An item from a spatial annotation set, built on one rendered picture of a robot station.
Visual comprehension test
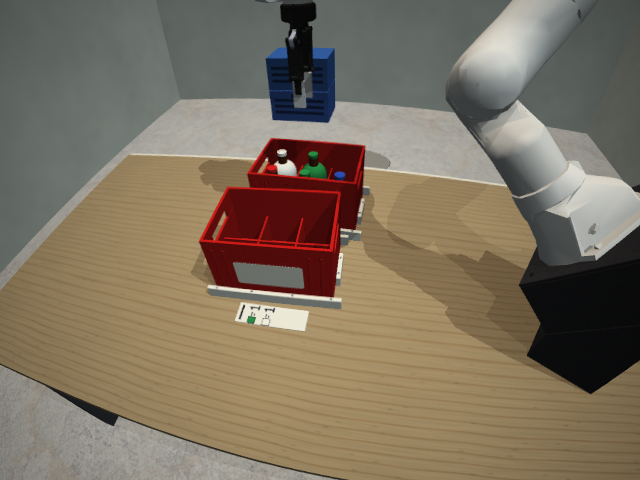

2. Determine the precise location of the white bottle with grey label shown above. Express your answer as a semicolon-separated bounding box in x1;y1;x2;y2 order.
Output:
274;149;297;176

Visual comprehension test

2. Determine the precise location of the white paper strip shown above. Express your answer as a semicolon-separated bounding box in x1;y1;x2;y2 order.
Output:
235;302;309;331

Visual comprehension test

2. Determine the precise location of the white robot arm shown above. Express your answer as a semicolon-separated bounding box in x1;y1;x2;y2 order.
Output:
445;0;640;266

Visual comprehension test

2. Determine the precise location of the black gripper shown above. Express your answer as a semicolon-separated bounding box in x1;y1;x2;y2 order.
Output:
280;2;316;108

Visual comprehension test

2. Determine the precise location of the dark red crate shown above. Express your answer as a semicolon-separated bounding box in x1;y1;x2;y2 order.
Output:
247;138;365;230
199;187;341;298

